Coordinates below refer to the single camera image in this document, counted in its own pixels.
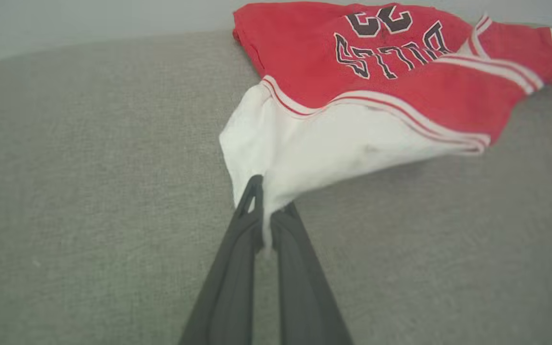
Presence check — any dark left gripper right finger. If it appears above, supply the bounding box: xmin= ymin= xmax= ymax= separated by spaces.
xmin=270 ymin=201 xmax=354 ymax=345

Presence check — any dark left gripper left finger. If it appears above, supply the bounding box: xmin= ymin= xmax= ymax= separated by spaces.
xmin=178 ymin=174 xmax=265 ymax=345

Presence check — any red white basketball jersey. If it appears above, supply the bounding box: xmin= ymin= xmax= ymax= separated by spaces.
xmin=218 ymin=0 xmax=552 ymax=253

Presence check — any grey fabric sofa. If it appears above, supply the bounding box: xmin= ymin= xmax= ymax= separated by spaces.
xmin=0 ymin=22 xmax=552 ymax=345

